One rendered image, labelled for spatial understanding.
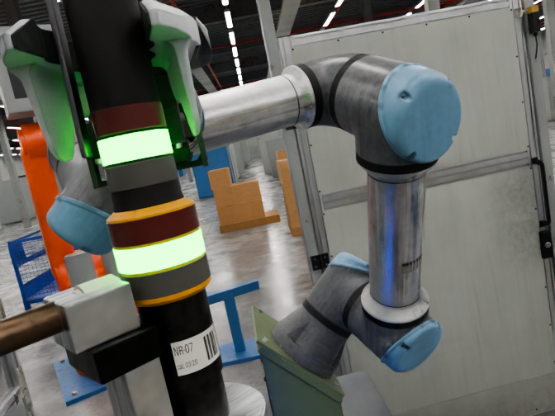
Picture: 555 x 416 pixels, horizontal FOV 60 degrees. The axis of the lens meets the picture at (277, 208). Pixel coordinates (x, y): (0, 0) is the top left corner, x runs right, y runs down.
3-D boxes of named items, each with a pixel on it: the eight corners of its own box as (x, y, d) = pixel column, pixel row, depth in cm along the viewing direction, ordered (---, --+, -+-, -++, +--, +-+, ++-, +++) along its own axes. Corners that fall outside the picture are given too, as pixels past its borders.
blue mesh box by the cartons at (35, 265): (24, 313, 633) (3, 242, 620) (62, 285, 759) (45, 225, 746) (89, 299, 636) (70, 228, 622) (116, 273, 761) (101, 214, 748)
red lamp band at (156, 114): (114, 133, 21) (106, 105, 21) (85, 143, 23) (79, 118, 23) (179, 123, 23) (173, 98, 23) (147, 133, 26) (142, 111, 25)
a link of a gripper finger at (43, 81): (47, 160, 19) (132, 151, 28) (6, 6, 18) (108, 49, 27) (-26, 175, 19) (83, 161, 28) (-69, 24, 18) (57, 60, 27)
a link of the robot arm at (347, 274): (329, 305, 106) (363, 256, 106) (367, 342, 96) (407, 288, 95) (295, 290, 99) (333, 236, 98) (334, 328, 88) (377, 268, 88)
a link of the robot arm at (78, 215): (92, 224, 58) (147, 152, 57) (116, 271, 49) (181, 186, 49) (30, 194, 52) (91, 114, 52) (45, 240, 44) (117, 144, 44)
